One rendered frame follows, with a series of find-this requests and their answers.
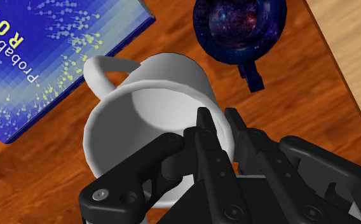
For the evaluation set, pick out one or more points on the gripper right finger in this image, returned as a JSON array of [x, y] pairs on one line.
[[270, 155]]

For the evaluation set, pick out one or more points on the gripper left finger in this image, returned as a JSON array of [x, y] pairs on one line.
[[208, 161]]

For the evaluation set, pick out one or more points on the white mug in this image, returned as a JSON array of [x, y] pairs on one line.
[[155, 121]]

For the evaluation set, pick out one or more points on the dark blue galaxy mug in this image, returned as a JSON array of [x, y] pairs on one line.
[[239, 29]]

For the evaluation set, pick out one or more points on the blue book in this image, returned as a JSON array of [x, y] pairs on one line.
[[44, 56]]

